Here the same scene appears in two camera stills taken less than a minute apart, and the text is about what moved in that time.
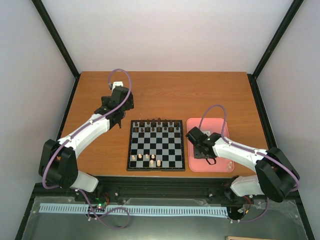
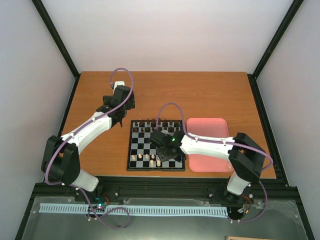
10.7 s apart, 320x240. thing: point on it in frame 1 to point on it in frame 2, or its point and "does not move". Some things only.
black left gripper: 106,100 does not move
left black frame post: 51,27 does not move
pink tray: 214,125 does not move
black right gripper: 197,154 to 162,157
